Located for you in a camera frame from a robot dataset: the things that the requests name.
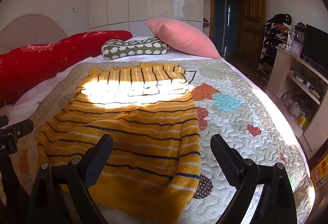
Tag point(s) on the yellow printed carton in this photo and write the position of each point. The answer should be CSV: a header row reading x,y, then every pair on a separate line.
x,y
319,175

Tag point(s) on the beige round headboard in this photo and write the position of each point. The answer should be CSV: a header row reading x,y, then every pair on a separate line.
x,y
30,26

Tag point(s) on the beige television cabinet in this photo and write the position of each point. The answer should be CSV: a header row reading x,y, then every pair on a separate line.
x,y
287,72

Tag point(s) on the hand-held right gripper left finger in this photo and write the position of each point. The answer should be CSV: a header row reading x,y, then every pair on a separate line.
x,y
99,160

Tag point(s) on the yellow striped knit sweater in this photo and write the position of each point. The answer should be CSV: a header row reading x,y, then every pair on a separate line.
x,y
141,124

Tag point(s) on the quilted patchwork blanket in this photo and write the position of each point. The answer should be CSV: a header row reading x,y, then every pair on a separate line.
x,y
243,111

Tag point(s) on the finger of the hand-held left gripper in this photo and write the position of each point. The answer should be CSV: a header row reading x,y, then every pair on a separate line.
x,y
21,127

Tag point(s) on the purple table clock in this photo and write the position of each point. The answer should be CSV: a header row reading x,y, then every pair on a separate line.
x,y
297,42

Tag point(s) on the black flat television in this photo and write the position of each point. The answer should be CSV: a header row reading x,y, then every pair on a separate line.
x,y
316,47

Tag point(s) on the green hedgehog print pillow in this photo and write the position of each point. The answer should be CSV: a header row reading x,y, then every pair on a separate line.
x,y
133,49

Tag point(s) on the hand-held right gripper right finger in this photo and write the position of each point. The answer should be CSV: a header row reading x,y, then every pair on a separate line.
x,y
223,160

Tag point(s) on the brown wooden door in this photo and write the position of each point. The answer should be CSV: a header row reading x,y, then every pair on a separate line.
x,y
252,16

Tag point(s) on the shoe rack with clothes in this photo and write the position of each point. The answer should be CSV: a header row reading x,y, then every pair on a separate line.
x,y
270,60

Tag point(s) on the long red pillow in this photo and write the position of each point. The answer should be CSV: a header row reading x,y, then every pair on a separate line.
x,y
38,60

